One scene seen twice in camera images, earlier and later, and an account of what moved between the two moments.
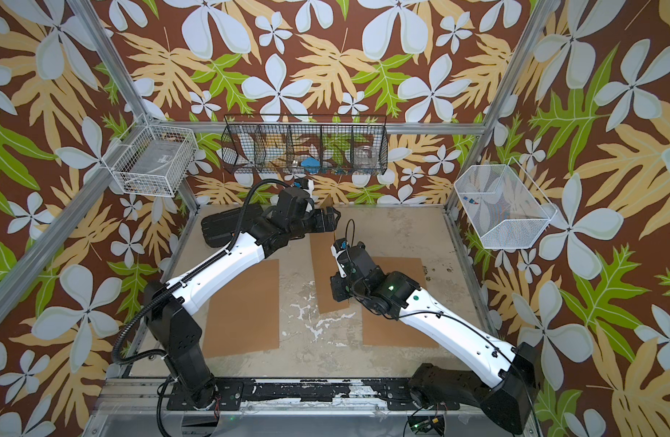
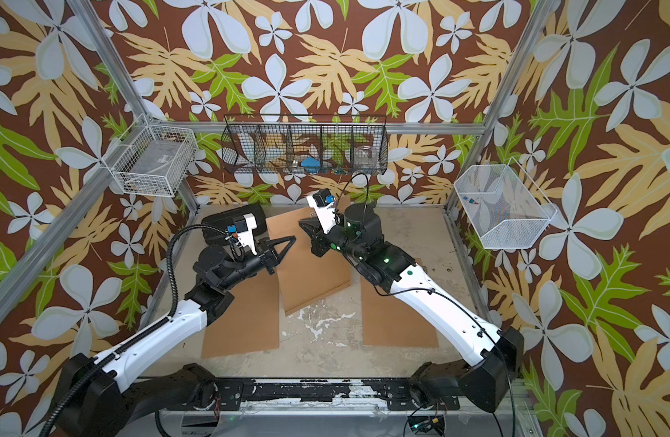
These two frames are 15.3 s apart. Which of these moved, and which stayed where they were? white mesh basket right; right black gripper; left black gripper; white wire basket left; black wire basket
Moved: right black gripper; left black gripper
Stayed: black wire basket; white wire basket left; white mesh basket right
